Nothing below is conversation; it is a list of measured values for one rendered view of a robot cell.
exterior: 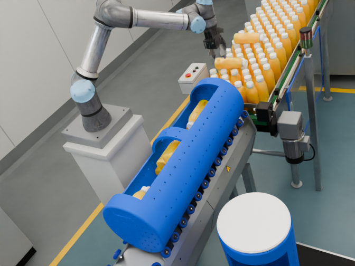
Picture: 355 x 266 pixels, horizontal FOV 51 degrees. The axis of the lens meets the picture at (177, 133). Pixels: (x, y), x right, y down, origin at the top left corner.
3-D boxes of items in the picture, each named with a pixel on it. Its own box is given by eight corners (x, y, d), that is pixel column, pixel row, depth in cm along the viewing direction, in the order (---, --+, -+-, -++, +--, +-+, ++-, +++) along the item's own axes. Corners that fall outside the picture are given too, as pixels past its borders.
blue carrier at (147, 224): (120, 244, 163) (90, 201, 147) (203, 119, 216) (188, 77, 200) (173, 260, 147) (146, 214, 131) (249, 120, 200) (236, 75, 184)
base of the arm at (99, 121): (78, 131, 193) (71, 116, 187) (93, 112, 203) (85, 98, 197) (103, 132, 187) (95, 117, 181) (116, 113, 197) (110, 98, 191)
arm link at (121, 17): (103, 5, 158) (209, 15, 174) (100, -2, 167) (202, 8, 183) (101, 32, 164) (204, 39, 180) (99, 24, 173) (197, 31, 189)
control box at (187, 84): (181, 94, 233) (177, 79, 227) (196, 76, 245) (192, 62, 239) (196, 94, 228) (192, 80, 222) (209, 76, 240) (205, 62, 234)
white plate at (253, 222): (207, 208, 152) (207, 210, 153) (233, 264, 130) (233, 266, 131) (269, 182, 154) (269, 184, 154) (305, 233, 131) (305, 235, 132)
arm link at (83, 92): (80, 117, 184) (68, 95, 176) (78, 104, 194) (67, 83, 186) (103, 109, 185) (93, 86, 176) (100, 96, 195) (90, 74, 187)
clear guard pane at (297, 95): (295, 154, 241) (286, 93, 212) (322, 85, 289) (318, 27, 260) (295, 154, 241) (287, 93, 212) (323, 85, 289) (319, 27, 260)
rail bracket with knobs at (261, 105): (254, 123, 207) (251, 108, 201) (259, 115, 211) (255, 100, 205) (272, 124, 202) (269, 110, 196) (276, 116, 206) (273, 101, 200)
